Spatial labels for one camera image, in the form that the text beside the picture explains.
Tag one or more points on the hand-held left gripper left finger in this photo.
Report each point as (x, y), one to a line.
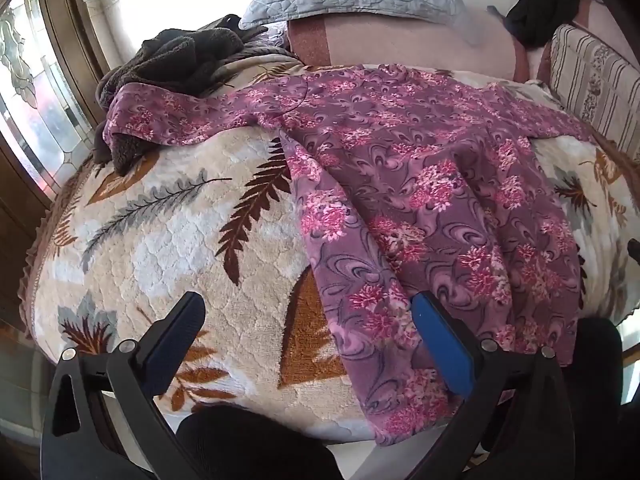
(167, 345)

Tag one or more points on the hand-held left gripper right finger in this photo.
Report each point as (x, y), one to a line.
(447, 345)

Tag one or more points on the purple floral garment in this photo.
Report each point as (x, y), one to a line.
(425, 185)

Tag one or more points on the leaf print fleece blanket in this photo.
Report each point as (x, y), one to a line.
(175, 240)

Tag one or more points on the person's left leg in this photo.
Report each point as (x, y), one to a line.
(250, 445)

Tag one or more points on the person's leg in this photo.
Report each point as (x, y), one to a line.
(250, 445)
(597, 385)

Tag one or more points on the person's right leg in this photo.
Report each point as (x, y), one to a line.
(597, 385)

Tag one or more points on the leaded glass window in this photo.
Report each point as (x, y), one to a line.
(30, 85)

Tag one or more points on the dark grey fleece cloth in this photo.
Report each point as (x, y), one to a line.
(190, 50)

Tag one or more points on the striped floral cushion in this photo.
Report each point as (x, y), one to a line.
(590, 75)

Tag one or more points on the black cloth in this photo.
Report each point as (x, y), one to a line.
(540, 10)

